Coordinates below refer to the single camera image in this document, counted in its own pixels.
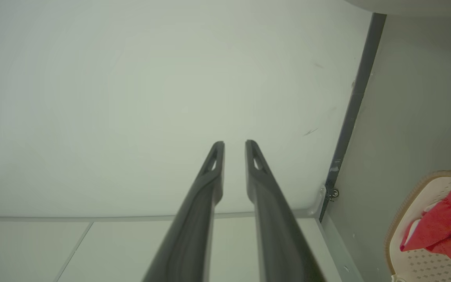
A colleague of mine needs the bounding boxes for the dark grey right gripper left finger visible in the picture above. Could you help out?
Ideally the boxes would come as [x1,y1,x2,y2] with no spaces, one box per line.
[143,141,226,282]

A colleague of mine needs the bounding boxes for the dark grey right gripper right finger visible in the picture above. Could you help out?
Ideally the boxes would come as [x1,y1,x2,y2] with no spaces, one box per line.
[245,139,326,282]

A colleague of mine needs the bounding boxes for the red Bulls jersey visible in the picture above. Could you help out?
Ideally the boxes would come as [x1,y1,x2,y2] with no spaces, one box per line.
[400,189,451,282]

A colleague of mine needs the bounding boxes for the white perforated plastic laundry basket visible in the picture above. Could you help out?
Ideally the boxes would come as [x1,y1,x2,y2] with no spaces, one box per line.
[384,170,451,282]

